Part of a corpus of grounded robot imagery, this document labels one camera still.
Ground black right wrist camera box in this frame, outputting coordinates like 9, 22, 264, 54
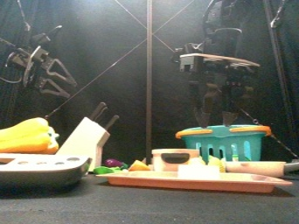
178, 52, 207, 73

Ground vertical metal frame pole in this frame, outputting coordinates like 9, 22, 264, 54
144, 0, 154, 165

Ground orange toy fruit slice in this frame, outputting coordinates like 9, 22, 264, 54
126, 159, 152, 172

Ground pink plastic tray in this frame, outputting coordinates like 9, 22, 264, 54
96, 170, 295, 194

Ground purple toy eggplant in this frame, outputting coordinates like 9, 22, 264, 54
102, 158, 125, 168

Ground yellow toy bell pepper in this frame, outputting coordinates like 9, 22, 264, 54
0, 116, 61, 155

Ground slanted metal frame pole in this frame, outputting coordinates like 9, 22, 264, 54
263, 0, 295, 138

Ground green toy vegetable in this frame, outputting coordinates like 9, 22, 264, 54
92, 165, 128, 176

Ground grey plastic toy tray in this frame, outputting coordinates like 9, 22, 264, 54
0, 153, 93, 188

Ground teal toy basket orange handles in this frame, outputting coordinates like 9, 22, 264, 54
173, 124, 273, 163

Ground white toy food block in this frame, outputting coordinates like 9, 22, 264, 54
176, 164, 221, 180

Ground white toy knife block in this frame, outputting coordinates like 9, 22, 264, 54
56, 116, 112, 173

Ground yellow toy corn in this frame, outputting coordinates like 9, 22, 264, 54
207, 156, 228, 173

